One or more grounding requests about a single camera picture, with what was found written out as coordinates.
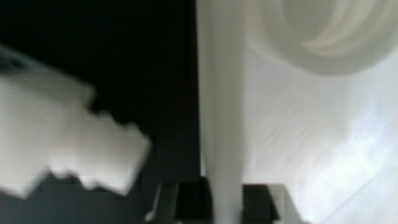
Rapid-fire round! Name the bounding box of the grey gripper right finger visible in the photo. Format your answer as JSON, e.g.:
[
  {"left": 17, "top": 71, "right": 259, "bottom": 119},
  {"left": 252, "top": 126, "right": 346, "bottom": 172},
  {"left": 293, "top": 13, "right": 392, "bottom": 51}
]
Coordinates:
[{"left": 241, "top": 184, "right": 309, "bottom": 224}]

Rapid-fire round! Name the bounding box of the white square tabletop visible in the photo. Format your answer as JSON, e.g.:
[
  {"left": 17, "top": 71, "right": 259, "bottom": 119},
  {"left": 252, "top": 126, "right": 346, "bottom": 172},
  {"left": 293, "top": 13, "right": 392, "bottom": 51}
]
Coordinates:
[{"left": 197, "top": 0, "right": 398, "bottom": 224}]

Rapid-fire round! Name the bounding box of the white table leg lying front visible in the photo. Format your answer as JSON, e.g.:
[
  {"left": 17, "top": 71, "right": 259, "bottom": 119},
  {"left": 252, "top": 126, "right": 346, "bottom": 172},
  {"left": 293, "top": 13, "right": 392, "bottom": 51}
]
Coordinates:
[{"left": 0, "top": 45, "right": 149, "bottom": 198}]

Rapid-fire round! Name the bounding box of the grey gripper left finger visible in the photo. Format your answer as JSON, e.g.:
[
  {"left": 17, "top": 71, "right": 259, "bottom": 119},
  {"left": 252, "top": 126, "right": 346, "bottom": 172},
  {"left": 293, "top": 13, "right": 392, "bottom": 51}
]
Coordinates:
[{"left": 143, "top": 177, "right": 213, "bottom": 224}]

